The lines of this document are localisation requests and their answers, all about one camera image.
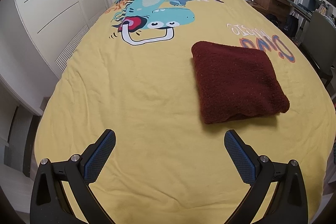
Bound dark red knit sweater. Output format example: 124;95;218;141
191;41;290;124

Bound grey desk chair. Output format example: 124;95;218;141
299;11;335;88

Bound yellow dinosaur bed cover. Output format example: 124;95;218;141
35;0;335;223

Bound wooden nightstand cabinet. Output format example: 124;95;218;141
247;0;293;23

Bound white desk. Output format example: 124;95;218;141
287;0;312;42

